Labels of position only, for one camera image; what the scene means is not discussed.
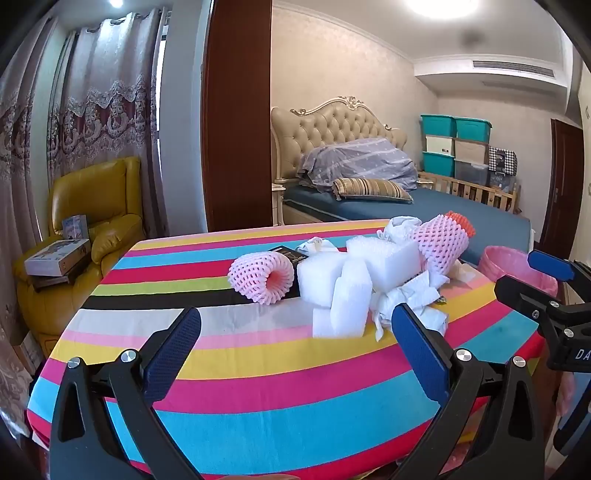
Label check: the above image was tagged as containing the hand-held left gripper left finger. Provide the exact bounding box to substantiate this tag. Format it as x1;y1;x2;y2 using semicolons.
48;307;204;480

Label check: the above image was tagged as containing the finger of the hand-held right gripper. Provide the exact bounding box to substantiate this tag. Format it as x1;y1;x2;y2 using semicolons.
527;250;591;303
494;274;591;344

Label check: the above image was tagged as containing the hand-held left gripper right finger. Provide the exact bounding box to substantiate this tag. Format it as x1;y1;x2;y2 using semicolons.
392;303;546;480

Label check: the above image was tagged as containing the pink bin with pink liner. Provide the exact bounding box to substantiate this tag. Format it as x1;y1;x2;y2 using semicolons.
478;246;559;305

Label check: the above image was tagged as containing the large white foam block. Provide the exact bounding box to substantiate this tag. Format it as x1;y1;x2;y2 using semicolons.
346;235;422;292

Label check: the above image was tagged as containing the white crumpled paper wad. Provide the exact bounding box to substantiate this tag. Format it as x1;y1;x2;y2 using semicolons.
369;270;451;342

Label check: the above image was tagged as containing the white paper scrap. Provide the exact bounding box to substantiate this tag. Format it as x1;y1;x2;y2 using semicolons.
450;261;478;282

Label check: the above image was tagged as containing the brown wooden door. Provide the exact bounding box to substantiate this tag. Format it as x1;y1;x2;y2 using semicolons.
540;119;585;261

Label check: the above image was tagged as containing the orange foam fruit net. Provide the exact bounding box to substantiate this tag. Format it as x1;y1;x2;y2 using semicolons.
444;210;476;237

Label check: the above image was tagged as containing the long pink foam fruit net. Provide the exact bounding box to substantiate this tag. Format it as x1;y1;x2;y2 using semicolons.
412;216;472;278

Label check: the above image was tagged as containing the striped colourful tablecloth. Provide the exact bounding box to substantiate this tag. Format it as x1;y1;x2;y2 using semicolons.
27;218;559;480

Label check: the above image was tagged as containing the bed with blue sheet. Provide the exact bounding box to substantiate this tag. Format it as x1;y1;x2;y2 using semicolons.
281;178;534;252

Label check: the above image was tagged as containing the short pink foam fruit net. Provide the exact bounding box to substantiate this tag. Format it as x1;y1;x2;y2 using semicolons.
228;251;295;306

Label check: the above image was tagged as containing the black white checkered bag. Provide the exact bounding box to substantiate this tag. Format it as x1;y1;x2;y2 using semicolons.
488;147;519;176

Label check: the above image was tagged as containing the clear grey storage box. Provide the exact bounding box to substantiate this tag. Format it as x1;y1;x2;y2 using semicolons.
454;160;491;186

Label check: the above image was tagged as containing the beige storage box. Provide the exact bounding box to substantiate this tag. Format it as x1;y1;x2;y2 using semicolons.
455;138;489;163

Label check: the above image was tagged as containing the yellow leather armchair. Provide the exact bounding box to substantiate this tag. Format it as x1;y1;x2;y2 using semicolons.
11;156;146;358

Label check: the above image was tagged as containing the brown book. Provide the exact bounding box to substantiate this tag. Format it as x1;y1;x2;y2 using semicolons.
31;263;93;291

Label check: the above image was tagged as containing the cardboard box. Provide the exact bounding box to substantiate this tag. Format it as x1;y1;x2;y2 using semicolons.
11;330;47;377

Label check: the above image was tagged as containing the white crumpled tissue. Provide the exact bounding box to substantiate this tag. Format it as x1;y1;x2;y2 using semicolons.
295;236;345;259

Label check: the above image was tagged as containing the teal storage box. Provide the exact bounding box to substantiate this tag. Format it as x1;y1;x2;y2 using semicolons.
455;117;491;141
422;151;456;177
420;114;458;137

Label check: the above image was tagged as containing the flat white box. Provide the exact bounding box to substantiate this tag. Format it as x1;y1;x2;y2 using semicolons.
24;239;92;278

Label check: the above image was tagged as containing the black box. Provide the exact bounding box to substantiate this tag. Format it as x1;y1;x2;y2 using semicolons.
269;244;309;301

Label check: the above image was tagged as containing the white storage box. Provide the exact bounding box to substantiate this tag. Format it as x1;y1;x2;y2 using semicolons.
425;135;458;155

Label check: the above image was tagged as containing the small blue white box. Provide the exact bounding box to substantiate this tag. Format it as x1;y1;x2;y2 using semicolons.
61;215;89;241

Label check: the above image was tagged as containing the striped brown pillow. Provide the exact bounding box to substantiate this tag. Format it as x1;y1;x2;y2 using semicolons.
332;178;414;204

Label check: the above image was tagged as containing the white nightstand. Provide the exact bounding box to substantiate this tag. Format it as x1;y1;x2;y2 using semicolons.
271;182;284;227

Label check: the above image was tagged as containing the air conditioner vent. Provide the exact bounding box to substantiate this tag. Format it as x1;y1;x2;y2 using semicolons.
472;60;555;77

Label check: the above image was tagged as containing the grey blue duvet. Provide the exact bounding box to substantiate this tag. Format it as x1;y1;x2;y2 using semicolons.
297;137;419;191

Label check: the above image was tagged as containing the beige tufted headboard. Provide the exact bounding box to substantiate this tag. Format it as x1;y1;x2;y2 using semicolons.
270;96;408;183

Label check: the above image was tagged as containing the dark red wooden partition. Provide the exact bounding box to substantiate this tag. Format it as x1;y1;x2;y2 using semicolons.
201;0;273;232

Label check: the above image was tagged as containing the patterned lace curtain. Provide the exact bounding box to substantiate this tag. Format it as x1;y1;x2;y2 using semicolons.
0;28;65;439
48;9;167;227

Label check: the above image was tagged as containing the round ceiling light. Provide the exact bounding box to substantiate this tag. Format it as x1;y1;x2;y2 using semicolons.
404;0;483;17

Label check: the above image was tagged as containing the wooden crib rail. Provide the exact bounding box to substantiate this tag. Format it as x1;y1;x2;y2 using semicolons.
418;171;522;214

